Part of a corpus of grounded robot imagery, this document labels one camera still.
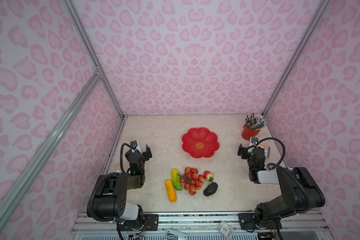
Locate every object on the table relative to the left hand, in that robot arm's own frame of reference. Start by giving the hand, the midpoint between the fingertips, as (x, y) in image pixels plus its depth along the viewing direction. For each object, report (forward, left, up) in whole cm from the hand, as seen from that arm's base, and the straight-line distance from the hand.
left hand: (139, 145), depth 90 cm
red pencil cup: (+11, -70, -5) cm, 71 cm away
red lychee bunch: (-20, -31, -7) cm, 37 cm away
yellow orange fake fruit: (-26, -20, -8) cm, 33 cm away
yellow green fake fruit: (-18, -22, -7) cm, 29 cm away
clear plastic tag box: (-43, -45, -8) cm, 63 cm away
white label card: (-45, -25, -8) cm, 52 cm away
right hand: (0, -67, -2) cm, 67 cm away
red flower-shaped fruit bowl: (+8, -38, -11) cm, 40 cm away
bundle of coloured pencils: (+10, -70, +7) cm, 71 cm away
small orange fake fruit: (-24, -34, -7) cm, 42 cm away
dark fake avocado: (-24, -41, -7) cm, 48 cm away
